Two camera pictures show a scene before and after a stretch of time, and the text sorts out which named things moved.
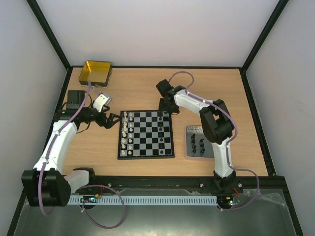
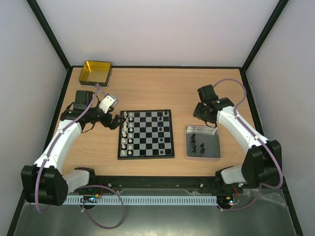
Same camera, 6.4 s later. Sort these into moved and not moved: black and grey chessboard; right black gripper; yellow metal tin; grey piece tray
Moved: right black gripper
Not moved: grey piece tray; yellow metal tin; black and grey chessboard
